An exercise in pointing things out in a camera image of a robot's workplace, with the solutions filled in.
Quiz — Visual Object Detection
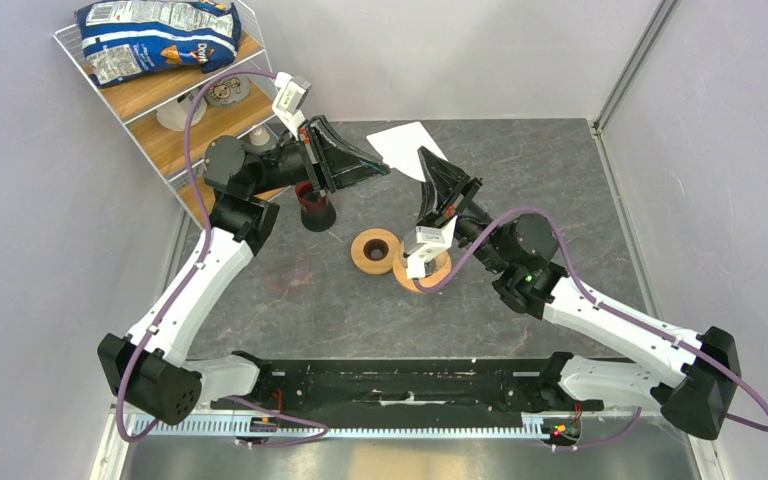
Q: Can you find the wooden ring stand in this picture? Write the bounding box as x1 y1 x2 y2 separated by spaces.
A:
392 247 452 294
350 228 400 275

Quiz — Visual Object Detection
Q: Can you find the white wire wooden shelf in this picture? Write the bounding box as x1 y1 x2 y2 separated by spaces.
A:
53 24 277 224

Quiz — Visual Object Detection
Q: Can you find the white paper coffee filter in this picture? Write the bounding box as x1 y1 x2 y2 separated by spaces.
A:
366 121 447 182

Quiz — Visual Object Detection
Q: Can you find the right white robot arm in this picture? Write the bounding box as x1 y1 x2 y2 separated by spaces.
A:
418 147 741 440

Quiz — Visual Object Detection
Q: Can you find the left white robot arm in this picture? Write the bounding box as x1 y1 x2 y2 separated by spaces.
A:
98 115 390 425

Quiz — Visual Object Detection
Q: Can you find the red black dripper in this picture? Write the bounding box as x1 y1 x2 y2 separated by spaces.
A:
294 181 337 233

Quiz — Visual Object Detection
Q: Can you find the blue Doritos chip bag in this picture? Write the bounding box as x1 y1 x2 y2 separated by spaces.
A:
75 1 243 88

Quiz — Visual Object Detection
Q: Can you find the white plastic jug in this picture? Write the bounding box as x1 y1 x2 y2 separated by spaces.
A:
155 89 207 132

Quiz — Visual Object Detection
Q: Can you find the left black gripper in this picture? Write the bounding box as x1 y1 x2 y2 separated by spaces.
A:
249 115 390 197

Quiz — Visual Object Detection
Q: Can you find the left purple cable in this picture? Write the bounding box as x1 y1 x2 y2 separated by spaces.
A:
114 70 330 449

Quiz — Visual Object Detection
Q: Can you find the grey green bottle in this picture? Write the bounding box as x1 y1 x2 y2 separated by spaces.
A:
246 125 277 152

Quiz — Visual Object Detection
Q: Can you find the purple cable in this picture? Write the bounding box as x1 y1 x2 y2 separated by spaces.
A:
413 206 768 452
114 70 330 449

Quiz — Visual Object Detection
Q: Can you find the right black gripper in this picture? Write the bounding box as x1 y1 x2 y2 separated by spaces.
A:
415 146 509 275

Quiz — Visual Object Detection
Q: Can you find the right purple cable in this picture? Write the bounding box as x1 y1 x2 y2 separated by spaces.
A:
413 206 768 452

